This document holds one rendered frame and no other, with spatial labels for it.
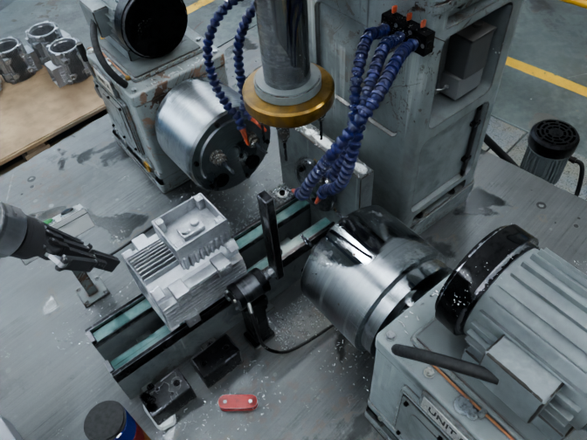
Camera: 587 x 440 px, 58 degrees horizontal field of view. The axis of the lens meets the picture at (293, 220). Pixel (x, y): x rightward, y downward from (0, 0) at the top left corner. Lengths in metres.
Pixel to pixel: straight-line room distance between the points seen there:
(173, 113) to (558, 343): 1.00
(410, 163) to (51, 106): 2.51
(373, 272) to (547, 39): 3.09
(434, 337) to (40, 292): 1.05
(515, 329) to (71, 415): 0.98
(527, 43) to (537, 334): 3.20
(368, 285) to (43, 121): 2.57
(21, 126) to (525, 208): 2.62
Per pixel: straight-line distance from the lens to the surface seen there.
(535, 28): 4.00
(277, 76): 0.99
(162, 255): 1.10
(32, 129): 3.24
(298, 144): 1.27
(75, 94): 3.38
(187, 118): 1.33
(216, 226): 1.07
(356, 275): 0.98
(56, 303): 1.52
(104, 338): 1.27
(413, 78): 1.06
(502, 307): 0.75
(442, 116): 1.21
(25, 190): 1.85
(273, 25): 0.94
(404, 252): 0.99
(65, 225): 1.29
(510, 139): 2.40
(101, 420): 0.84
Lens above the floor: 1.96
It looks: 50 degrees down
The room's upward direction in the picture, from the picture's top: 6 degrees counter-clockwise
